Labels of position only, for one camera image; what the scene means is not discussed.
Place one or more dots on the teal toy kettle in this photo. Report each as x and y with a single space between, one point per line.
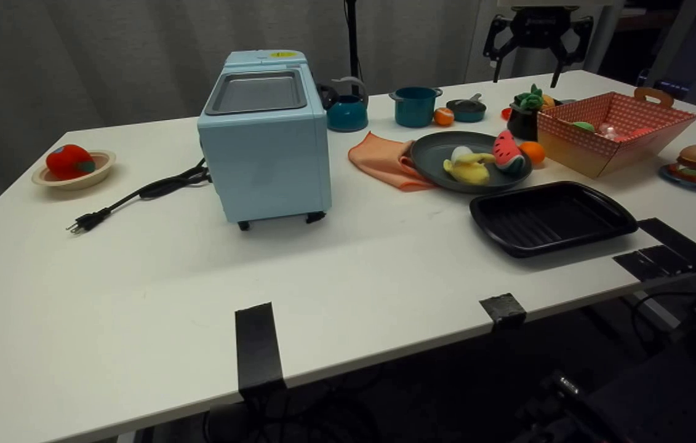
348 114

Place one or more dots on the red patterned paper basket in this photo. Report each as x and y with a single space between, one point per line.
581 154

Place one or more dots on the black grill tray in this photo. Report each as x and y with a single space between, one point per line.
551 218

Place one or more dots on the small red toy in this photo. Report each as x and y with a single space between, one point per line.
506 114

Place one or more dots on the orange cloth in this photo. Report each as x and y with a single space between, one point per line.
381 160

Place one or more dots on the beige bowl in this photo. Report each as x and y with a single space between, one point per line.
98 166

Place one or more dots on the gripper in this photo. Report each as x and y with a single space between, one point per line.
540 27

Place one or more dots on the teal toy pot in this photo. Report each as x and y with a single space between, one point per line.
414 107

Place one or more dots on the green plush vegetable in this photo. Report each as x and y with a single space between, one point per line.
529 99

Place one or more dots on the small orange toy fruit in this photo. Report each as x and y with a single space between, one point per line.
444 117

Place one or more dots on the green toy in basket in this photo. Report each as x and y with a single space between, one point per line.
583 126

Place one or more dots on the plush watermelon slice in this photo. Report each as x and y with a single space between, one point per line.
508 154

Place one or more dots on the dark grey plate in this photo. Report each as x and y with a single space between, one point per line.
431 157

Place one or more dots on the red plush tomato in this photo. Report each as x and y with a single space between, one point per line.
66 162

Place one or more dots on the stand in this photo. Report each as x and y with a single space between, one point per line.
352 37

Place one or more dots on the teal toy pan with lid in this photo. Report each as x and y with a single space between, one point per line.
468 111

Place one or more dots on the small blue plate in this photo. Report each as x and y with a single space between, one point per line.
689 184

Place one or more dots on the yellow plush banana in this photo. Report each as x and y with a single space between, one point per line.
469 169

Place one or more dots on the light blue toaster oven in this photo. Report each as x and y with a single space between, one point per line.
264 144

